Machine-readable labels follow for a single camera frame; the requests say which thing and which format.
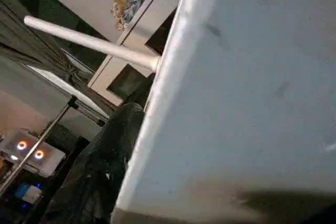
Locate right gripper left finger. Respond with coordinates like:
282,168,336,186
44,102,145,224

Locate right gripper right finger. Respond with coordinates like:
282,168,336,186
240,190,336,224

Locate white plastic table leg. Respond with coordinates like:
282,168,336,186
23,15,161,74

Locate white device with glowing rings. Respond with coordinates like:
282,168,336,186
0,128,67,179

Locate silver stand pole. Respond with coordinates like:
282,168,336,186
0,95,79,192

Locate small blue white box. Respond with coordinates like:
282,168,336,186
15,182,43,205

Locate white flat board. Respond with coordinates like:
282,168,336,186
25,63,110,120

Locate dark backdrop curtain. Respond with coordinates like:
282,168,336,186
0,0,111,96

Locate beige plush toy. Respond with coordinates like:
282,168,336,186
110,1,127,31

